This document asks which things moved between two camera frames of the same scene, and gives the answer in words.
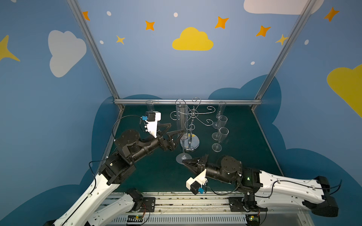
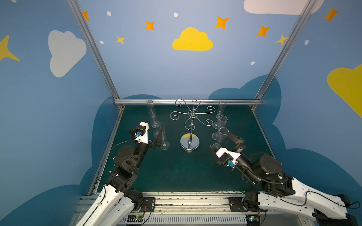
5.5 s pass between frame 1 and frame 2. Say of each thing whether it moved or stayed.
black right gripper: moved
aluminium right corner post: stayed
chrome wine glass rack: stayed
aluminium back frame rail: stayed
